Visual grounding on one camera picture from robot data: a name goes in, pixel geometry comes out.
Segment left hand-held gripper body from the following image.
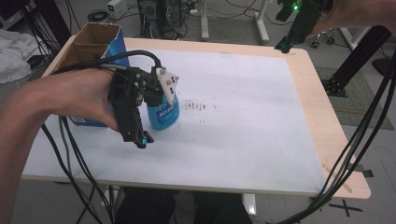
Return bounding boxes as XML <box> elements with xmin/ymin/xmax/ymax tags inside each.
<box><xmin>107</xmin><ymin>66</ymin><xmax>180</xmax><ymax>138</ymax></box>

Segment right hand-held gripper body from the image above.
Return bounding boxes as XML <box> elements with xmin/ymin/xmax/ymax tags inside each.
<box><xmin>275</xmin><ymin>0</ymin><xmax>334</xmax><ymax>46</ymax></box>

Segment blue spray bottle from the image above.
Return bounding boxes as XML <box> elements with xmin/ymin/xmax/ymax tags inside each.
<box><xmin>146</xmin><ymin>92</ymin><xmax>180</xmax><ymax>132</ymax></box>

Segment person's right hand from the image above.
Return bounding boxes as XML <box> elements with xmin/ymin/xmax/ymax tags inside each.
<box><xmin>306</xmin><ymin>0</ymin><xmax>379</xmax><ymax>39</ymax></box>

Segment person's left hand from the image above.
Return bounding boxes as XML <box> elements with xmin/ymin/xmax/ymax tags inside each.
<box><xmin>29</xmin><ymin>67</ymin><xmax>120</xmax><ymax>132</ymax></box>

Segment office chair casters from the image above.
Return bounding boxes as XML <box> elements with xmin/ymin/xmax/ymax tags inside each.
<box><xmin>311</xmin><ymin>29</ymin><xmax>336</xmax><ymax>49</ymax></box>

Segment white desk legs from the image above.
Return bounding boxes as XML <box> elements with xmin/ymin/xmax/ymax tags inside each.
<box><xmin>200</xmin><ymin>0</ymin><xmax>271</xmax><ymax>45</ymax></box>

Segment blue cardboard box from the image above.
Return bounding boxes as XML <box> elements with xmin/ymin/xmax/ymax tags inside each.
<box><xmin>56</xmin><ymin>21</ymin><xmax>131</xmax><ymax>128</ymax></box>

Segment black computer tower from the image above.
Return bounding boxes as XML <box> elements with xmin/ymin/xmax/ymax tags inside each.
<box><xmin>136</xmin><ymin>0</ymin><xmax>189</xmax><ymax>40</ymax></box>

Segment person's legs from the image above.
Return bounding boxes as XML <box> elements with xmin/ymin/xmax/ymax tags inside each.
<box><xmin>114</xmin><ymin>186</ymin><xmax>254</xmax><ymax>224</ymax></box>

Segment white power supply box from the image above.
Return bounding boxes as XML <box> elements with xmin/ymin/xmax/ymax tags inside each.
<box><xmin>106</xmin><ymin>0</ymin><xmax>129</xmax><ymax>20</ymax></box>

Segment white table mat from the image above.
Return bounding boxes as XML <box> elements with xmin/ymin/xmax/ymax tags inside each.
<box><xmin>21</xmin><ymin>48</ymin><xmax>327</xmax><ymax>196</ymax></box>

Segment grey floor mat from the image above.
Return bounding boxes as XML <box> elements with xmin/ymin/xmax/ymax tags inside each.
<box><xmin>315</xmin><ymin>66</ymin><xmax>395</xmax><ymax>131</ymax></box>

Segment white crumpled cloth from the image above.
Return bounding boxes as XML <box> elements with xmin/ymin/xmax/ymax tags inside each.
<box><xmin>0</xmin><ymin>29</ymin><xmax>41</xmax><ymax>85</ymax></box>

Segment black tape cross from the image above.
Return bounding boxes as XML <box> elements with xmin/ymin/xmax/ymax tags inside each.
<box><xmin>328</xmin><ymin>199</ymin><xmax>364</xmax><ymax>218</ymax></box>

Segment left gripper black cable bundle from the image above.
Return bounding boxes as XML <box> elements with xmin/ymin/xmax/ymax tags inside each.
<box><xmin>40</xmin><ymin>49</ymin><xmax>163</xmax><ymax>224</ymax></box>

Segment gripper black cable bundle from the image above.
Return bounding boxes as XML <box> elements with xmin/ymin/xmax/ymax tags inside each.
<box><xmin>274</xmin><ymin>46</ymin><xmax>396</xmax><ymax>224</ymax></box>
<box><xmin>40</xmin><ymin>49</ymin><xmax>163</xmax><ymax>224</ymax></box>

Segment black aluminium frame stand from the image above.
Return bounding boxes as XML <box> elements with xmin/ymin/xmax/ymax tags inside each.
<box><xmin>321</xmin><ymin>25</ymin><xmax>394</xmax><ymax>97</ymax></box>

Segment coiled black cable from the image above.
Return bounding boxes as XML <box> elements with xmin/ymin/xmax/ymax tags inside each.
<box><xmin>87</xmin><ymin>8</ymin><xmax>109</xmax><ymax>23</ymax></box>

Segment right gripper black cable bundle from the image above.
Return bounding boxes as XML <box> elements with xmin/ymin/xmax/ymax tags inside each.
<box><xmin>274</xmin><ymin>46</ymin><xmax>396</xmax><ymax>224</ymax></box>

